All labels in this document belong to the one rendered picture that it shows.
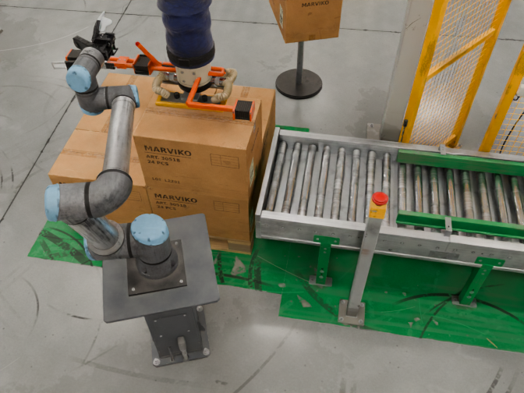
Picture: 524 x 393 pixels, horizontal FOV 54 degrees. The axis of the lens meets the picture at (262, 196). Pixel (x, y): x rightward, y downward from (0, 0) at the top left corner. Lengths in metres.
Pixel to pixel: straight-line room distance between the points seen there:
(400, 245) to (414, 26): 1.38
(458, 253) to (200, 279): 1.35
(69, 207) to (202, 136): 1.15
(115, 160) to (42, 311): 1.76
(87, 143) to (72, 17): 2.59
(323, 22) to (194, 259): 2.13
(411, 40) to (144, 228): 2.10
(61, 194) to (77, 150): 1.68
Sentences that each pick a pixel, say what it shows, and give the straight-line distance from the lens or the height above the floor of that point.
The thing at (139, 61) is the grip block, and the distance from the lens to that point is 2.68.
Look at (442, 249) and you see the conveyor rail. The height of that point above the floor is 0.52.
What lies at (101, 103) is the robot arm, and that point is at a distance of 2.13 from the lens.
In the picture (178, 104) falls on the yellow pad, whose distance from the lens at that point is 2.59.
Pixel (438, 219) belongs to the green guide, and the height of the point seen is 0.63.
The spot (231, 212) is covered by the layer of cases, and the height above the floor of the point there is 0.41.
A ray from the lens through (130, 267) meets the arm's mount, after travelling 2.45.
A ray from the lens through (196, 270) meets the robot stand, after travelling 2.40.
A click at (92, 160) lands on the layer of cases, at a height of 0.54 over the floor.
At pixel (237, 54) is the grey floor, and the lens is 4.92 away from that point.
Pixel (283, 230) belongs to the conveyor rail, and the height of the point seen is 0.50.
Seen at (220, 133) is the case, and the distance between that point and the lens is 2.69.
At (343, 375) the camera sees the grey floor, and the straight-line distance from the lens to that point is 2.99.
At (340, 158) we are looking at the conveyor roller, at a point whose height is 0.55.
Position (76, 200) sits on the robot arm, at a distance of 1.68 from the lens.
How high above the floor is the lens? 2.75
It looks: 49 degrees down
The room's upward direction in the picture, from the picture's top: 1 degrees counter-clockwise
